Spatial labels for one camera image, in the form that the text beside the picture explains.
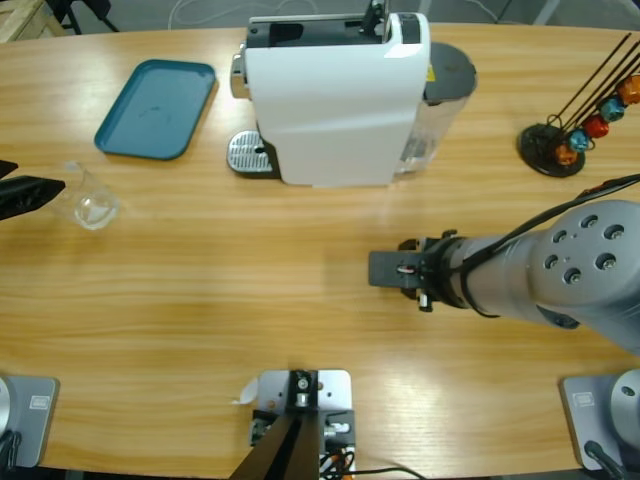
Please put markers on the teal plastic tray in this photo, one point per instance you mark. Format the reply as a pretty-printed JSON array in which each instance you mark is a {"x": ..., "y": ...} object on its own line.
[{"x": 155, "y": 110}]

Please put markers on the teal coffee capsule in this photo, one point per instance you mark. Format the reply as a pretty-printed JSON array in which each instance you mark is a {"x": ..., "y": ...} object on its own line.
[{"x": 614, "y": 109}]

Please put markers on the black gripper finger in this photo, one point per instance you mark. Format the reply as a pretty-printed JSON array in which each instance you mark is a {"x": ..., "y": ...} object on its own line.
[
  {"x": 27, "y": 195},
  {"x": 5, "y": 169}
]

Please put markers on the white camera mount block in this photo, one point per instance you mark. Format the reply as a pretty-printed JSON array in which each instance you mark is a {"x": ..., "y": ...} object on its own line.
[{"x": 332, "y": 387}]

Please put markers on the orange coffee capsule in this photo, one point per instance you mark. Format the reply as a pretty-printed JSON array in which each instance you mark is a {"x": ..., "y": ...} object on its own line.
[
  {"x": 566, "y": 156},
  {"x": 631, "y": 89}
]

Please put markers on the red coffee capsule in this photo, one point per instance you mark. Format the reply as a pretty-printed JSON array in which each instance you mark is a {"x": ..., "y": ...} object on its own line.
[{"x": 596, "y": 127}]

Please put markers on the wooden crate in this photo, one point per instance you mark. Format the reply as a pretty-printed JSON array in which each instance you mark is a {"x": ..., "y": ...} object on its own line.
[{"x": 20, "y": 20}]

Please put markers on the white capsule coffee machine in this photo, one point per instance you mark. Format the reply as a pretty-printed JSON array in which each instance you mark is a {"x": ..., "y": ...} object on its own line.
[{"x": 340, "y": 115}]

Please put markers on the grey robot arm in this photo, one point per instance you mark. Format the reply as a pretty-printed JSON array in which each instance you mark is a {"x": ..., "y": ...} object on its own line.
[{"x": 550, "y": 270}]

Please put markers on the clear water tank dark lid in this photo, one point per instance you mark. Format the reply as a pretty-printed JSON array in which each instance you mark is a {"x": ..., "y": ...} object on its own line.
[{"x": 450, "y": 70}]

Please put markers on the grey metal leg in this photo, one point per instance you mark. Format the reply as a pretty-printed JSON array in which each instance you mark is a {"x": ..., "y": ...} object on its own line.
[{"x": 546, "y": 12}]

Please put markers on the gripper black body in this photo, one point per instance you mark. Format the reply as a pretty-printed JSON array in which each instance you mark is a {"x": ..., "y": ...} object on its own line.
[{"x": 390, "y": 267}]

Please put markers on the clear glass cup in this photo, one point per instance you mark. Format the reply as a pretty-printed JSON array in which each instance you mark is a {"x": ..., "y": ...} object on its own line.
[{"x": 95, "y": 210}]

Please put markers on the black stand legs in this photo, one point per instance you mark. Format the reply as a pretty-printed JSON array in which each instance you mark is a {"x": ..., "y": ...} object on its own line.
[{"x": 95, "y": 6}]

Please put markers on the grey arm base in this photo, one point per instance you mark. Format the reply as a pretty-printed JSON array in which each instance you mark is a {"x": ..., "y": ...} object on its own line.
[
  {"x": 35, "y": 415},
  {"x": 585, "y": 415}
]

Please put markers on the blue coffee capsule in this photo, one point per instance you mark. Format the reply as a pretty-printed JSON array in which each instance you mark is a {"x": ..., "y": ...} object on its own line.
[{"x": 580, "y": 141}]

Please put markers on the white tape tab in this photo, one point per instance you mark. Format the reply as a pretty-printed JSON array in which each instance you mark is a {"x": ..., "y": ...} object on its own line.
[{"x": 247, "y": 392}]

